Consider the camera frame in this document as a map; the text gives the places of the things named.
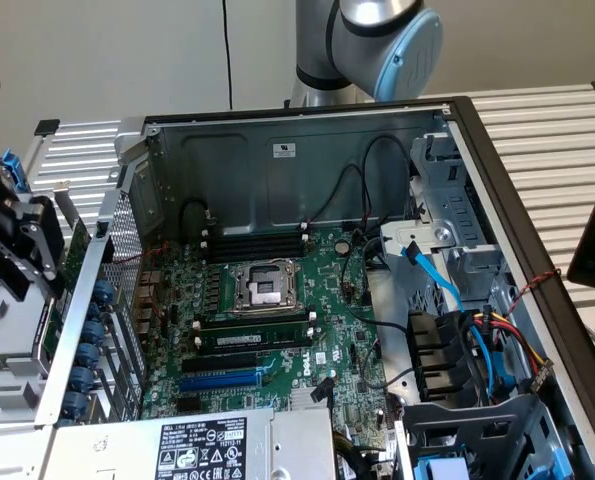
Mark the coloured power wire bundle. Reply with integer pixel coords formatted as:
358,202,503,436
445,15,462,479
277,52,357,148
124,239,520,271
469,309,553,372

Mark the silver chipset heat sink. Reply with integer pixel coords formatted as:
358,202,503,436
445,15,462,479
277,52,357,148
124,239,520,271
289,387,331,412

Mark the red black twisted wire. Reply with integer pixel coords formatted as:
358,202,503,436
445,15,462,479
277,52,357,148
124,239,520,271
503,267,563,317

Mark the metal CPU socket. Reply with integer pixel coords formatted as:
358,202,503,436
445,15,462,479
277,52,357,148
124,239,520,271
228,258,304,319

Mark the blue grey drive cage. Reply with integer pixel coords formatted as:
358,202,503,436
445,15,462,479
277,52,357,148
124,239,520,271
394,392,595,480

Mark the thin red wire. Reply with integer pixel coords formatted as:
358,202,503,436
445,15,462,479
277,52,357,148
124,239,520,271
110,239,171,267

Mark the tall black looped wire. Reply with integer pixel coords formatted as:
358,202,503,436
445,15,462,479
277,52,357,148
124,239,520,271
360,134,412,224

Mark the dark screen edge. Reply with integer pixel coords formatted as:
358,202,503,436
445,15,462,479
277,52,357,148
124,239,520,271
566,153,595,292

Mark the long black expansion slot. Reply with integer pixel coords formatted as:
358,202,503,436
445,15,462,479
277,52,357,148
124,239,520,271
180,351,259,374

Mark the silver power supply with label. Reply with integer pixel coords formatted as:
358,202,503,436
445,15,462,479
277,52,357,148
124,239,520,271
41,404,338,480

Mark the black plastic fan shroud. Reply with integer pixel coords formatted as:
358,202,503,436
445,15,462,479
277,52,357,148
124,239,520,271
405,308,479,402

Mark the low black looped wire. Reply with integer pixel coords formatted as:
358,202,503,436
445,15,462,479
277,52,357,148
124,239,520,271
306,163,373,225

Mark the open metal PC case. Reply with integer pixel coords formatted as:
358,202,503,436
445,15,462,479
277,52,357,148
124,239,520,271
34,94,595,480

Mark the grey plastic parts rack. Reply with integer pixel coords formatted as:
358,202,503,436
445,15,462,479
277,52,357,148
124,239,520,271
0,272,78,426

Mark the spare green RAM stick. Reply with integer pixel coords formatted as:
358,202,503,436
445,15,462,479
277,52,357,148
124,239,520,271
0,352,36,372

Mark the silver metal disk bay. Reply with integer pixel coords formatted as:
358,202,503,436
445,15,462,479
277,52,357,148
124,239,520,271
407,132,509,281

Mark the black RAM slot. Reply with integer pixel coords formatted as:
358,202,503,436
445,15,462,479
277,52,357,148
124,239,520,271
201,241,310,256
201,234,310,249
201,227,310,242
201,248,310,263

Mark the graphics card with black heatsink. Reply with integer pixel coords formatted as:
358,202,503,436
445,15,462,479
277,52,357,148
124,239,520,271
30,179,94,366

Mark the thin black hanging cable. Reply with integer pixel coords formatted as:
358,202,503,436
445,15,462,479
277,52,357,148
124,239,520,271
221,0,235,112

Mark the long black motherboard wire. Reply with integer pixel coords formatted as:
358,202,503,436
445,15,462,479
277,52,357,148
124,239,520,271
338,233,411,334

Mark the short black arched wire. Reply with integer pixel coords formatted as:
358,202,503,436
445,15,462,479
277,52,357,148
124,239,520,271
178,197,214,236

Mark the blue expansion slot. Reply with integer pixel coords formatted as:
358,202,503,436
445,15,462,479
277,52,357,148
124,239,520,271
178,368,261,394

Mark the green Dell motherboard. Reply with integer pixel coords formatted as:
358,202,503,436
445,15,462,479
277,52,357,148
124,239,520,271
136,227,403,451

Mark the black wire plug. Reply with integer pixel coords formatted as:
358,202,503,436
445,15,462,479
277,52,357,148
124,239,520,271
310,376,336,404

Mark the blue flat SATA wire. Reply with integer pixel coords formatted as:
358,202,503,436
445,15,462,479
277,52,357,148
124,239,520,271
399,241,504,397

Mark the blue disk bracket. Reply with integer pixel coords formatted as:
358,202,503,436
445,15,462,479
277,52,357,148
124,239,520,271
0,148,31,194

